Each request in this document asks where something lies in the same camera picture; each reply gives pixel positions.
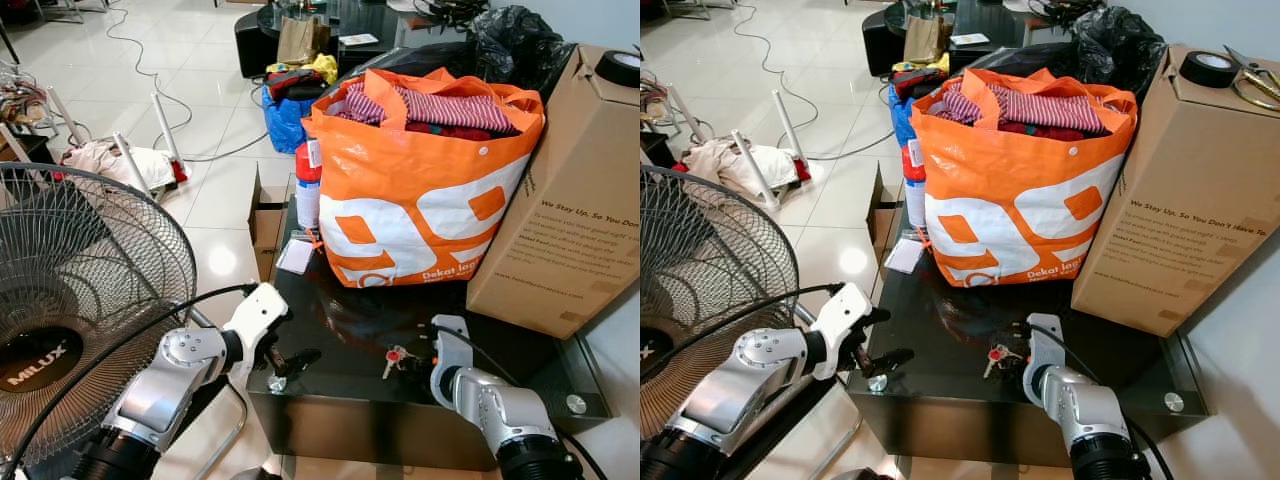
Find white card tag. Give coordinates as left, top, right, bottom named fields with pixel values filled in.
left=276, top=237, right=317, bottom=275
left=884, top=236, right=927, bottom=275

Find black glass table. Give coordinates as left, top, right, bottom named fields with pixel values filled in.
left=845, top=193, right=1210, bottom=470
left=245, top=195, right=614, bottom=472

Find small open cardboard box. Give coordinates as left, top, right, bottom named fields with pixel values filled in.
left=867, top=164, right=907, bottom=267
left=247, top=164, right=294, bottom=282

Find red white spray can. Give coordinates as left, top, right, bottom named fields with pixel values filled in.
left=294, top=140, right=324, bottom=230
left=901, top=140, right=928, bottom=230

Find orange white shopping bag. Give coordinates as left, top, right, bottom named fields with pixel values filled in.
left=302, top=67, right=548, bottom=290
left=908, top=67, right=1140, bottom=290

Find black Milux standing fan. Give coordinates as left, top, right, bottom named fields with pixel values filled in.
left=640, top=165, right=773, bottom=441
left=0, top=163, right=199, bottom=473

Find blue plastic bag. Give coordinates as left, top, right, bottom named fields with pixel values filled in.
left=887, top=85, right=917, bottom=148
left=261, top=85, right=319, bottom=155

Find white tube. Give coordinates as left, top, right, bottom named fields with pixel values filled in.
left=112, top=132, right=154, bottom=197
left=771, top=89, right=812, bottom=182
left=149, top=92, right=189, bottom=184
left=729, top=129, right=780, bottom=212
left=667, top=85, right=707, bottom=142
left=44, top=86, right=87, bottom=142

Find beige cloth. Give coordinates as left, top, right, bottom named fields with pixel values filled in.
left=684, top=137, right=802, bottom=198
left=61, top=139, right=177, bottom=193

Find large brown cardboard box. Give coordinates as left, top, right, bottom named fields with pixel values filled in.
left=466, top=43, right=641, bottom=340
left=1070, top=43, right=1280, bottom=339

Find dark red garment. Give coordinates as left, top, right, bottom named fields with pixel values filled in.
left=403, top=120, right=522, bottom=142
left=997, top=120, right=1122, bottom=142

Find yellow cloth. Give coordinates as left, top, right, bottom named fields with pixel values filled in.
left=266, top=54, right=340, bottom=87
left=892, top=54, right=950, bottom=77

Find red white striped cloth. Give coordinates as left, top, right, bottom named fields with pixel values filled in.
left=335, top=82, right=522, bottom=135
left=934, top=82, right=1122, bottom=135

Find black low table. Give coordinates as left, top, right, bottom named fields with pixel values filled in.
left=234, top=0, right=483, bottom=80
left=861, top=0, right=1083, bottom=78

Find brown paper bag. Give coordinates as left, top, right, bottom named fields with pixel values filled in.
left=902, top=14, right=954, bottom=67
left=276, top=14, right=332, bottom=67

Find black garbage bag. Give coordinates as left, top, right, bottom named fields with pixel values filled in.
left=380, top=5, right=578, bottom=101
left=985, top=5, right=1168, bottom=99

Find black tape roll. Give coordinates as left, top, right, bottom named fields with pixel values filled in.
left=1179, top=49, right=1238, bottom=90
left=594, top=49, right=641, bottom=90

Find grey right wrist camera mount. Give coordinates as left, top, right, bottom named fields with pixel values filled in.
left=429, top=314, right=474, bottom=407
left=1021, top=312, right=1064, bottom=407

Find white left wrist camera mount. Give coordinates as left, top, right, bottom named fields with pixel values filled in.
left=809, top=283, right=877, bottom=382
left=221, top=283, right=292, bottom=378

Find grey floor cable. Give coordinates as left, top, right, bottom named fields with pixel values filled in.
left=104, top=0, right=272, bottom=164
left=734, top=0, right=897, bottom=162

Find tangle of wires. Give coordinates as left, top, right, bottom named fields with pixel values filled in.
left=0, top=60, right=63, bottom=133
left=640, top=78, right=693, bottom=133

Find gold handled scissors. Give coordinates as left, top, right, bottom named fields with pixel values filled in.
left=1222, top=45, right=1280, bottom=112

